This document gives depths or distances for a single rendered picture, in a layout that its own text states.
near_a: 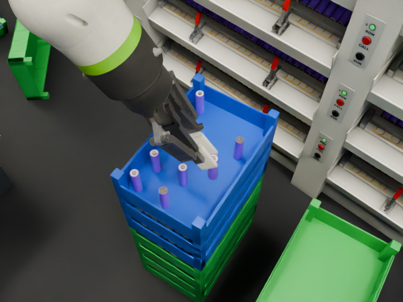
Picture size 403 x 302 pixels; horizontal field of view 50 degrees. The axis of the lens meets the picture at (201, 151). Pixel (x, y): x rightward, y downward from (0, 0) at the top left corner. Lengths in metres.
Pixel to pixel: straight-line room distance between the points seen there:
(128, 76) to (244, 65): 0.76
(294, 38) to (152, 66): 0.58
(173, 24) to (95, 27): 0.91
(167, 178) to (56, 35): 0.48
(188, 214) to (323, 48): 0.49
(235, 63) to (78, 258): 0.73
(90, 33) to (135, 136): 1.08
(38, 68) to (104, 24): 1.36
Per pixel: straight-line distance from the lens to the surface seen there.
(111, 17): 0.50
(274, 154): 1.48
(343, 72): 1.02
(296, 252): 1.02
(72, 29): 0.48
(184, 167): 0.83
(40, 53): 1.89
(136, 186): 0.86
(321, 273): 1.02
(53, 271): 1.39
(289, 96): 1.21
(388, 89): 1.03
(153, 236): 0.98
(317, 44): 1.07
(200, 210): 0.86
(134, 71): 0.53
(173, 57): 1.53
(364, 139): 1.17
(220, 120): 0.97
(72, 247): 1.40
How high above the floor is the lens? 1.27
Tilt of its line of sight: 58 degrees down
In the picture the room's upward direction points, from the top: straight up
